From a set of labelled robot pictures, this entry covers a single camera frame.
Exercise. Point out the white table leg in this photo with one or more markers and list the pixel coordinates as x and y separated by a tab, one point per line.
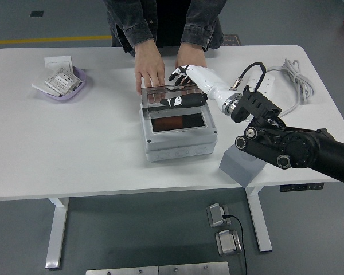
261	223
57	229

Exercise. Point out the plain white packet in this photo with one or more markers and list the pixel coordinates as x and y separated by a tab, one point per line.
40	81

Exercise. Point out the grey cube holder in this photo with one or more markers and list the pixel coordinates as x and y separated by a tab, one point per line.
238	172

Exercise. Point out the white power strip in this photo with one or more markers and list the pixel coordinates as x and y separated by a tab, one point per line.
271	81

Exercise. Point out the black square floor cover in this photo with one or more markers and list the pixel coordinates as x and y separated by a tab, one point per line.
36	14

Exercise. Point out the dark floor sign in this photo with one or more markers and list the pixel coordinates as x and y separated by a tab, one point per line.
232	40

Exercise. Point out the white printed socket package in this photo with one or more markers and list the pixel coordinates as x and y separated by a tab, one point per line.
61	80

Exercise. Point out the person's right forearm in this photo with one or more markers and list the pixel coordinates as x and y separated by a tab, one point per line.
134	23

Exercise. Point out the grey metal foot pedal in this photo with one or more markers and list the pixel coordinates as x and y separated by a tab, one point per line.
216	215
228	243

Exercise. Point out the white switch plate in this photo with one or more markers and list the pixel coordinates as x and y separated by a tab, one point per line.
57	61

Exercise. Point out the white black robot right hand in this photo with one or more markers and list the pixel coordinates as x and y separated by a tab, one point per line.
209	80

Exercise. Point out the grey enclosure box with lid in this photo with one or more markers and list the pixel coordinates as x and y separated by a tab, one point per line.
177	143

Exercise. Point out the black table control panel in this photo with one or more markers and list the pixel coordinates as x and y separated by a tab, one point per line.
301	187

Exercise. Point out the person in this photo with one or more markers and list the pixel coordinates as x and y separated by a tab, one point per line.
169	17

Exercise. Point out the person's right hand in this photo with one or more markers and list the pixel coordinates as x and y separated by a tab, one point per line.
149	66

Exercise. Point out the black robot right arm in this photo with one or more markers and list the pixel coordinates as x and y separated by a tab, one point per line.
298	146

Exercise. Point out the person's left hand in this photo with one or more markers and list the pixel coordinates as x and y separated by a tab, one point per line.
190	55

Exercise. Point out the person's left forearm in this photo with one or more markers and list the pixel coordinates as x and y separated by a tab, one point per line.
199	23

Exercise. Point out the grey metal plate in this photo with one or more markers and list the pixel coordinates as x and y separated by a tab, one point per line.
120	271
192	269

